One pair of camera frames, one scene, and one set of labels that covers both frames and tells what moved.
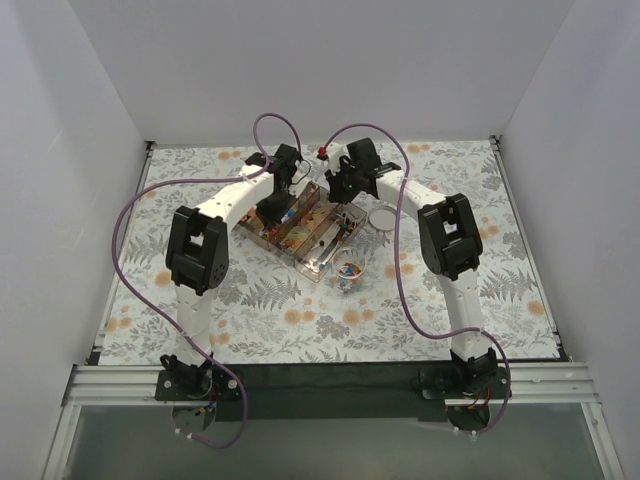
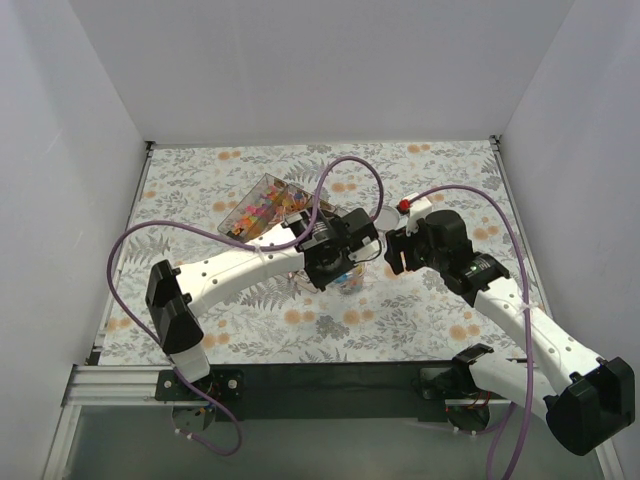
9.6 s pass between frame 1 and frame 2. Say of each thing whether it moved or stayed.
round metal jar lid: stayed
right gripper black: moved
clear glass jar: stayed
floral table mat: stayed
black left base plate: stayed
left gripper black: moved
